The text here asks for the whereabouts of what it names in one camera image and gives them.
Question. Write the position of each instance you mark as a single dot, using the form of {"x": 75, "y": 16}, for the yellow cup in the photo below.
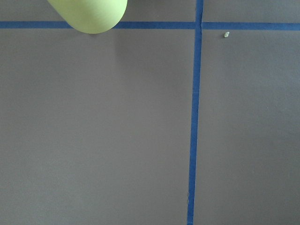
{"x": 90, "y": 16}

